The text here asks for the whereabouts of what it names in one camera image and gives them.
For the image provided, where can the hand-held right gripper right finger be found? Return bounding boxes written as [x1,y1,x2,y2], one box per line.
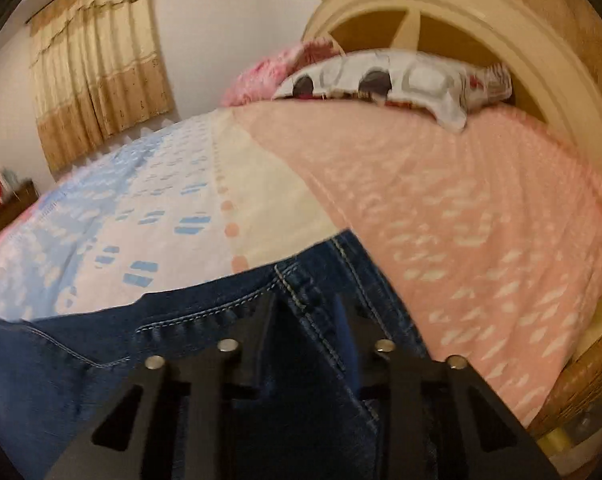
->
[332,294,562,480]

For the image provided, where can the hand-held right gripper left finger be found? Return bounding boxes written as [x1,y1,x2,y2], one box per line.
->
[45,291,282,480]

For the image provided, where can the blue denim pants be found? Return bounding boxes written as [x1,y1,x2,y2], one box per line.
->
[0,230,432,480]

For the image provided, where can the pink and blue printed blanket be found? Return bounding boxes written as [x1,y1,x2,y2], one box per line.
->
[0,97,602,431]

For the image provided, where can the pink fluffy plush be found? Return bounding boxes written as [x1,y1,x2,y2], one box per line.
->
[221,40,342,107]

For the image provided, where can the white printed pillow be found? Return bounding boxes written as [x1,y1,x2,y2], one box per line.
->
[272,49,512,133]

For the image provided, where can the brown wooden cabinet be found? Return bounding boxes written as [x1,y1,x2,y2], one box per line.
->
[0,180,36,251]

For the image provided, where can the beige patterned curtain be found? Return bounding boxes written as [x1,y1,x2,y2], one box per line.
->
[26,0,176,173]

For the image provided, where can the cream wooden headboard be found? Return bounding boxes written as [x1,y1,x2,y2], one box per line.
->
[301,0,602,196]

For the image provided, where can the wicker bed frame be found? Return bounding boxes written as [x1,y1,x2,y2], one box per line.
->
[526,330,602,441]

